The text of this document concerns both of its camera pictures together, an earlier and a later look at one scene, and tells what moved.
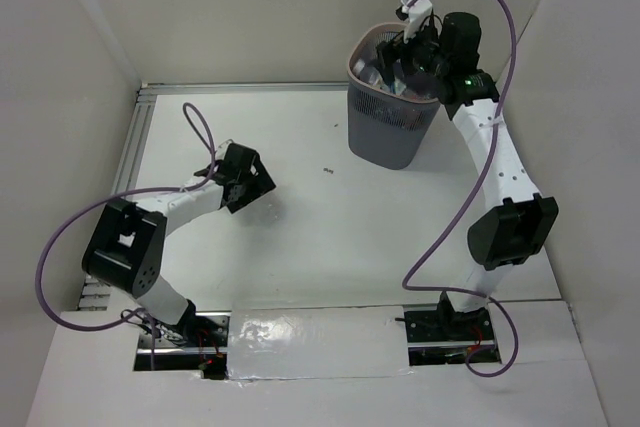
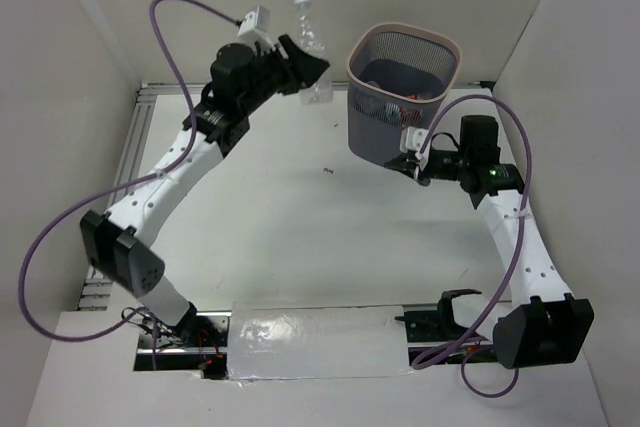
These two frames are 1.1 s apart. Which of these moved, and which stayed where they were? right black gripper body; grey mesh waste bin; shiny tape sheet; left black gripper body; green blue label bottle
Moved: left black gripper body; green blue label bottle; right black gripper body
Stayed: shiny tape sheet; grey mesh waste bin
